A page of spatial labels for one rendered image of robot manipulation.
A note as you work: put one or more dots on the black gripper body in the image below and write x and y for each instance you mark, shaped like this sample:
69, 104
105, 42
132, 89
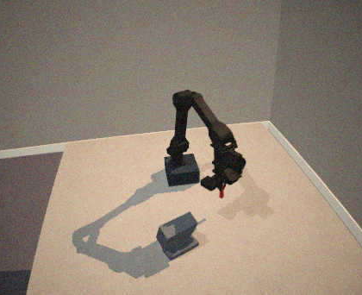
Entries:
211, 183

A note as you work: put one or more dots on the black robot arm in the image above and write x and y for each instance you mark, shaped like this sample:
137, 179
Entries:
219, 133

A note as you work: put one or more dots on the grey sloped panel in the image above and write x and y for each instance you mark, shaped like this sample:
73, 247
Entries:
176, 237

